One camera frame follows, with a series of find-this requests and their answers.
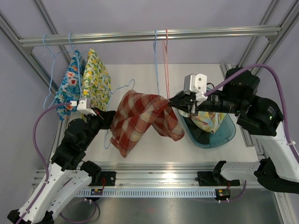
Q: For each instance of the red plaid skirt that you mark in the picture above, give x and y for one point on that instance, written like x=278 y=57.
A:
x=136 y=113

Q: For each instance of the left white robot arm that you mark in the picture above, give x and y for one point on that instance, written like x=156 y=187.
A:
x=67 y=173

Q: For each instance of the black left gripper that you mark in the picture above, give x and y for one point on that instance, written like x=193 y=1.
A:
x=106 y=118

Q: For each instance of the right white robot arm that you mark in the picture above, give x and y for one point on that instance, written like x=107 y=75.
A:
x=261 y=117

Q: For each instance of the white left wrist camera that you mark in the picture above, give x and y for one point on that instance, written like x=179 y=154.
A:
x=83 y=106

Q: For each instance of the pink wire hanger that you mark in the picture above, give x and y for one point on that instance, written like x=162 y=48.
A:
x=166 y=63

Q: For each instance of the white slotted cable duct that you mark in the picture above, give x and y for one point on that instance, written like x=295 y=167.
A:
x=148 y=193

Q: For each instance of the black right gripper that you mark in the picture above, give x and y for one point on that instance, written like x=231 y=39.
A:
x=184 y=102

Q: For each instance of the right aluminium frame post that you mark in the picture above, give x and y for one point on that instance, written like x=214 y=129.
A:
x=273 y=41

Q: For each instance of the pastel floral skirt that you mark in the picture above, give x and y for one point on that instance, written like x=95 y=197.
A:
x=208 y=121

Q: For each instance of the dark grey dotted skirt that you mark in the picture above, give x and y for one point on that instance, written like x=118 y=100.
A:
x=199 y=135

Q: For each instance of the teal plastic basin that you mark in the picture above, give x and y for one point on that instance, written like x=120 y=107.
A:
x=224 y=134

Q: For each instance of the lemon print skirt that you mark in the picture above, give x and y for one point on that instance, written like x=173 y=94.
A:
x=96 y=82

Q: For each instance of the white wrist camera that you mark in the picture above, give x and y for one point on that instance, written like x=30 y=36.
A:
x=196 y=83
x=83 y=106

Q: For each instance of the left aluminium frame post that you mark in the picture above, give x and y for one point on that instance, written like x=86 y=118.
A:
x=28 y=23

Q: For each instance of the aluminium frame post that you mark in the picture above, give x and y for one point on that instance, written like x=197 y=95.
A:
x=28 y=23
x=273 y=41

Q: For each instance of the aluminium hanging rail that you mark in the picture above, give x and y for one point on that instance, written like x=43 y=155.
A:
x=142 y=36

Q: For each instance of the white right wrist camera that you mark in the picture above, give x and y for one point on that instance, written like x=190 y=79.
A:
x=196 y=83

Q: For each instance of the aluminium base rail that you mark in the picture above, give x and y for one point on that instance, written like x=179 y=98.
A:
x=156 y=176

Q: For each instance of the blue floral skirt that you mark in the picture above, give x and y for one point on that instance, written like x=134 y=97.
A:
x=71 y=84

